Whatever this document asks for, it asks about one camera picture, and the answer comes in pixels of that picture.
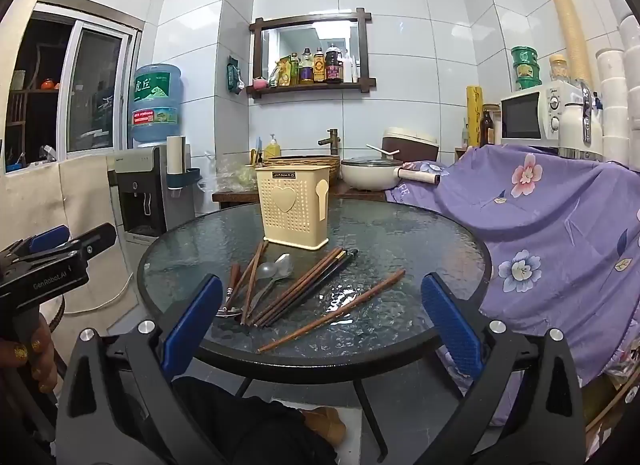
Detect shiny metal spoon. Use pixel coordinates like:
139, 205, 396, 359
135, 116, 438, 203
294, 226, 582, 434
245, 253, 295, 318

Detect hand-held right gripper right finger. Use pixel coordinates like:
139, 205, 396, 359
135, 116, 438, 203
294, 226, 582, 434
421, 272, 587, 465

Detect blue wall holder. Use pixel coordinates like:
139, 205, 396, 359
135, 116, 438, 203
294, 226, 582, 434
167, 169, 203, 196

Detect yellow wrapped roll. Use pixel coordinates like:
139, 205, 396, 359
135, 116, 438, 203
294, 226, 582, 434
466, 86, 484, 148

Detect woven basket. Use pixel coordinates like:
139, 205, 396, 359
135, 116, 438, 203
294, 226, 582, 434
262, 155, 342, 180

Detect bundle of wooden chopsticks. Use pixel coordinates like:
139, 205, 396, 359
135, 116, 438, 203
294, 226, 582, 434
247, 246, 345, 327

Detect brown glass bottle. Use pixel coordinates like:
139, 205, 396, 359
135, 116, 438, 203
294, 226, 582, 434
480, 105, 496, 146

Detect cream plastic utensil holder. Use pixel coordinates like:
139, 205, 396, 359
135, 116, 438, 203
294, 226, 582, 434
255, 165, 332, 251

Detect round glass table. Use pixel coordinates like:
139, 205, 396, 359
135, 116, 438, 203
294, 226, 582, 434
137, 197, 493, 451

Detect brown white rice cooker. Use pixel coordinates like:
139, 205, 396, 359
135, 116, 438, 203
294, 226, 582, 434
382, 126, 440, 164

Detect tall stack of yellow cups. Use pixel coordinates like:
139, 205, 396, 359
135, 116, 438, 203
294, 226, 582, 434
545, 0, 594, 90

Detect brown slipper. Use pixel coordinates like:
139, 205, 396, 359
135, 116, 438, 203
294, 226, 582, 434
300, 406, 347, 446

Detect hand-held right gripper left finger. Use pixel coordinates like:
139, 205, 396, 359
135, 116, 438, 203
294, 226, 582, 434
55, 273, 226, 465

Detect wooden handled spoon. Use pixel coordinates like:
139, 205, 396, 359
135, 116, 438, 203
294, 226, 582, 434
216, 263, 246, 319

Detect purple floral cloth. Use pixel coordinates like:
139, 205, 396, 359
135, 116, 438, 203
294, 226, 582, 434
385, 144, 640, 427

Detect white pan with lid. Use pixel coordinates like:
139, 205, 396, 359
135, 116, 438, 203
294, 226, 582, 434
340, 156, 442, 191

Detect white water dispenser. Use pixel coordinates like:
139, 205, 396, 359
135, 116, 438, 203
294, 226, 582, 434
106, 146, 173, 246

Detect dark wooden mirror shelf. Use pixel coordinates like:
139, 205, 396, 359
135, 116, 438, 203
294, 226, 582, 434
248, 7, 377, 100

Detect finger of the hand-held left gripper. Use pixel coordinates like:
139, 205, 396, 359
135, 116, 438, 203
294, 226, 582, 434
0, 225, 71, 271
67, 223, 118, 261

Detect sliding glass window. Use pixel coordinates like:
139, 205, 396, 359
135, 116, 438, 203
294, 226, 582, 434
5, 0, 146, 172

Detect white microwave oven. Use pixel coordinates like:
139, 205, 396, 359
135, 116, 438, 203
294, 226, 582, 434
500, 81, 596, 148

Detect dark wooden counter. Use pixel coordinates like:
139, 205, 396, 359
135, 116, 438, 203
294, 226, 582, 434
211, 179, 401, 210

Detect white electric kettle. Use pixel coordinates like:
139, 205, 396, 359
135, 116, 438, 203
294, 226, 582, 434
557, 85, 606, 160

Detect yellow lidded jar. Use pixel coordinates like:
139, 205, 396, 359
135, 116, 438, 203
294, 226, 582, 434
549, 55, 571, 84

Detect bronze faucet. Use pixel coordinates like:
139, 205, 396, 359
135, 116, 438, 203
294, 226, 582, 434
318, 128, 341, 156

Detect person's left hand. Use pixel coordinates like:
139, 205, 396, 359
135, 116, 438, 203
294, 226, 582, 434
0, 316, 59, 396

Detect person's dark trouser leg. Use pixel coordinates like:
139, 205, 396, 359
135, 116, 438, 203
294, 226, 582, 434
170, 375, 341, 465

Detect green hanging packet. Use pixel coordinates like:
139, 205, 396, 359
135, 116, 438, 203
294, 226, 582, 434
227, 56, 246, 94

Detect beige cloth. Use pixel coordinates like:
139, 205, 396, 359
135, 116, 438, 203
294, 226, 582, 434
0, 152, 142, 317

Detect yellow snack packet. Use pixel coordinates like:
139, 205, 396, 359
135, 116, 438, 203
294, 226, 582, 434
270, 57, 292, 87

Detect clear plastic bag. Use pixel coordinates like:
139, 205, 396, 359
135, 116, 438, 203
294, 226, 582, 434
200, 152, 258, 193

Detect dark soy sauce bottle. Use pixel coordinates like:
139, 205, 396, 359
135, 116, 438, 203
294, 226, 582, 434
325, 42, 344, 84

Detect black chopstick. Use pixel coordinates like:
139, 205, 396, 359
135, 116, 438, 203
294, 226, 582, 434
258, 250, 353, 329
263, 248, 360, 330

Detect blue water bottle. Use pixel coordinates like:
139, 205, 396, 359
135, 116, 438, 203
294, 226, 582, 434
129, 63, 184, 146

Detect stacks of white paper cups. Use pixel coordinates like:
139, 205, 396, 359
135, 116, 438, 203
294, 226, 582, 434
594, 0, 640, 166

